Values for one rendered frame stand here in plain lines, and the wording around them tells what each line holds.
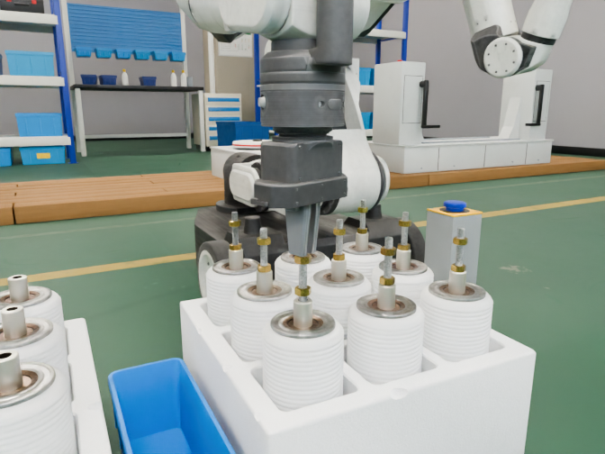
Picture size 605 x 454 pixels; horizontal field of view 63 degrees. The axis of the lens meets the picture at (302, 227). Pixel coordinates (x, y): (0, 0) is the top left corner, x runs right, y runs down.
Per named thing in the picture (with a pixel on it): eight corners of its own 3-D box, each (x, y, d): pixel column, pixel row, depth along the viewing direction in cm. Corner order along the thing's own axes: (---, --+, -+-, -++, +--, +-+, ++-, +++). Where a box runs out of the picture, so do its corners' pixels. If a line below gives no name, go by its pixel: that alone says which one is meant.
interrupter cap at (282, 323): (265, 340, 54) (265, 333, 54) (275, 312, 61) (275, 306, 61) (334, 342, 53) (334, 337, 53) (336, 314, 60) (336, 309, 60)
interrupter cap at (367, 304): (428, 312, 61) (429, 306, 61) (384, 326, 57) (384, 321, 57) (386, 294, 67) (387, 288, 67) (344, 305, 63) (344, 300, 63)
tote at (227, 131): (216, 155, 549) (215, 121, 541) (249, 153, 571) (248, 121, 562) (236, 158, 508) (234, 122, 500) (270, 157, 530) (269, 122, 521)
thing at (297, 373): (257, 483, 57) (254, 340, 53) (271, 431, 66) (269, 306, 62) (340, 490, 56) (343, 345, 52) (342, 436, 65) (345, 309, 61)
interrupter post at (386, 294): (399, 309, 62) (401, 285, 61) (385, 313, 61) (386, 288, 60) (386, 304, 64) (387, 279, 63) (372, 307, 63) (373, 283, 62)
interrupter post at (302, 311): (291, 330, 56) (291, 303, 55) (293, 322, 58) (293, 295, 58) (311, 331, 56) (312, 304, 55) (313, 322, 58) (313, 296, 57)
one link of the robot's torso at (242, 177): (229, 202, 153) (228, 159, 149) (286, 196, 162) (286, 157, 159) (255, 214, 135) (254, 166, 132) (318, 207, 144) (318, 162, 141)
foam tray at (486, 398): (185, 396, 87) (179, 301, 83) (368, 349, 104) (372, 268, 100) (271, 580, 53) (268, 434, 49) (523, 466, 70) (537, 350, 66)
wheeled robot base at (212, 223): (167, 252, 165) (160, 153, 158) (302, 234, 189) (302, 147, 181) (233, 323, 111) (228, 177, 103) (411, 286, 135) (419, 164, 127)
